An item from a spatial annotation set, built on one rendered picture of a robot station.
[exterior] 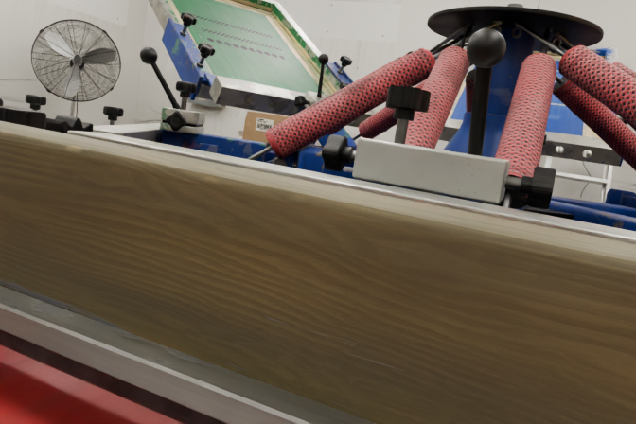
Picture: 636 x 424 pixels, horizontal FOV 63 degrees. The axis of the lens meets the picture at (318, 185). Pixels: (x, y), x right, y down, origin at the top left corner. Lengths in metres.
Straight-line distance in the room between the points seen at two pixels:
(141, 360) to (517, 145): 0.53
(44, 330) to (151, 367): 0.05
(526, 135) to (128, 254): 0.53
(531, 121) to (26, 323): 0.59
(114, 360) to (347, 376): 0.08
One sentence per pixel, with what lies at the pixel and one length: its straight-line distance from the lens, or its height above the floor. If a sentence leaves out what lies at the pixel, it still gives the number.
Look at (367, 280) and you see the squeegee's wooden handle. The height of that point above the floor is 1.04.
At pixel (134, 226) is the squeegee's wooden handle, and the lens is 0.20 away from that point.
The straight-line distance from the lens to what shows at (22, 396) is 0.26.
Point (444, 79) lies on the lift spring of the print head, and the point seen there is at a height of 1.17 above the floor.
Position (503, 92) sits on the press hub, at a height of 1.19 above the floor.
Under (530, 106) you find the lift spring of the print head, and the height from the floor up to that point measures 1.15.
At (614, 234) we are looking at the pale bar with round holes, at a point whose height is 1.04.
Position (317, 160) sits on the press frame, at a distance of 0.84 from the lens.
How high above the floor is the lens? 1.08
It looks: 6 degrees down
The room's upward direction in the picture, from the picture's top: 9 degrees clockwise
